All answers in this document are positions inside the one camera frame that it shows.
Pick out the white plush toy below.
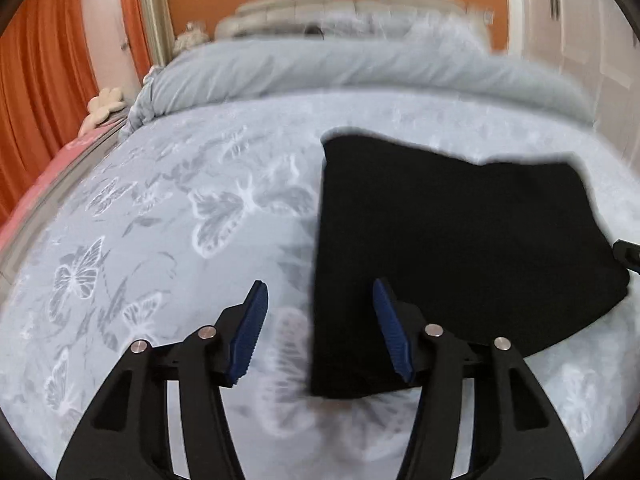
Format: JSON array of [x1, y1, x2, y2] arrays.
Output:
[[172, 20, 208, 57]]

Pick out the orange curtain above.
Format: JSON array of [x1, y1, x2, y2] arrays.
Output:
[[0, 0, 153, 231]]

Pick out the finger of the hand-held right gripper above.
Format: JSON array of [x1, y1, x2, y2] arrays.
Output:
[[612, 239, 640, 277]]

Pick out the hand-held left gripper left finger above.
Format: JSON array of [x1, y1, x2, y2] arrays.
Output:
[[56, 280, 269, 480]]

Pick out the grey duvet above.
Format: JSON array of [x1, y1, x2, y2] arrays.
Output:
[[127, 12, 598, 133]]

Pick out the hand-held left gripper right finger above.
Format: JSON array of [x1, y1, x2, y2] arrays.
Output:
[[372, 278, 586, 480]]

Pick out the pink cloth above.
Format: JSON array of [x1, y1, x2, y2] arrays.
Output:
[[0, 125, 126, 243]]

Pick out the white wardrobe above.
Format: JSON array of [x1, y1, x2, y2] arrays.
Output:
[[502, 0, 640, 171]]

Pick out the cream flower plush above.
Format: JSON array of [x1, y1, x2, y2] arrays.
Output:
[[77, 86, 128, 136]]

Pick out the silver mirror frame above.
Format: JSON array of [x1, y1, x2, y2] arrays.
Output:
[[135, 0, 177, 70]]

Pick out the black pants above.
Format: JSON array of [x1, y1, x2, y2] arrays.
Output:
[[310, 127, 630, 400]]

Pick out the grey tufted headboard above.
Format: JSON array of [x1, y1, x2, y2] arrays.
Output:
[[215, 0, 490, 43]]

